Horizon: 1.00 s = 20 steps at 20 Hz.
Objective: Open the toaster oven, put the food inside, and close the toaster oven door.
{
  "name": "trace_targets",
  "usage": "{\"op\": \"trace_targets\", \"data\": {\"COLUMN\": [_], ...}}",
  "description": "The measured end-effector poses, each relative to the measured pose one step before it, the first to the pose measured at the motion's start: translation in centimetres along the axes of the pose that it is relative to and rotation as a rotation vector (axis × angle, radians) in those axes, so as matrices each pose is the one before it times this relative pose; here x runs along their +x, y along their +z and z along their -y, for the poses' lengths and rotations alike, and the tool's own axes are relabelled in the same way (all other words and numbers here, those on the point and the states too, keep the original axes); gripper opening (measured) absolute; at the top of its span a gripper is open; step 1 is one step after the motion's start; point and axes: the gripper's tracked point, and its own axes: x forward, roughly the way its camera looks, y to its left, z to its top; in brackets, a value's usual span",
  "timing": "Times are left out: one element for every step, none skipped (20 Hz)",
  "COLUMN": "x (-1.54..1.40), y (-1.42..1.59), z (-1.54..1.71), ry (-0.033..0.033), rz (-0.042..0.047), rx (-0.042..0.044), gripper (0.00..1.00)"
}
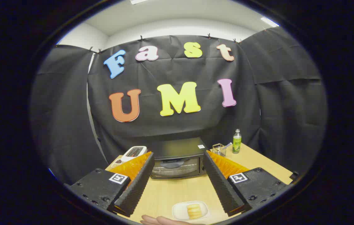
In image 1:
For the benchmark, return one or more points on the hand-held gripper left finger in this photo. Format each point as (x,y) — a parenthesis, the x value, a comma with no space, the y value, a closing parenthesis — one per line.
(136,187)

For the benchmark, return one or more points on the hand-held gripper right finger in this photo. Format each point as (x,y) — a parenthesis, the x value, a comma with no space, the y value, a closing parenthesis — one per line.
(222,187)

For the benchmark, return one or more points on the golden ridged bread roll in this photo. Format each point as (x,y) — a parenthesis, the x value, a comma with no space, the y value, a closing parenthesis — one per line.
(194,211)

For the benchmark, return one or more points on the white square plate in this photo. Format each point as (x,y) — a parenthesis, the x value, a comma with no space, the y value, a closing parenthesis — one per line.
(179,211)

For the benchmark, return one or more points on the black toaster oven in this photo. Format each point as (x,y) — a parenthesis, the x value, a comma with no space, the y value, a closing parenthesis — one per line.
(176,148)

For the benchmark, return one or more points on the white pop-up toaster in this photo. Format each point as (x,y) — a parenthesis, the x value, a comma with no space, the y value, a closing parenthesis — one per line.
(133,152)

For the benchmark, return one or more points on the small white snack dish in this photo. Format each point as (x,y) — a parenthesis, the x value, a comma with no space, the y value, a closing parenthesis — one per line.
(117,162)

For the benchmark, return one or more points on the green label drink bottle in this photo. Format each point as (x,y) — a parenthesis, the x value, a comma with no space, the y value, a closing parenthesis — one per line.
(236,143)

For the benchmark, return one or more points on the small ceiling light panel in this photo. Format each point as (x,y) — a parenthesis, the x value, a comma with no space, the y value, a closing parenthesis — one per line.
(269,22)

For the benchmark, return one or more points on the long ceiling light panel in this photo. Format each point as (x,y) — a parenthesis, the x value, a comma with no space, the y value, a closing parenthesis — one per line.
(137,1)

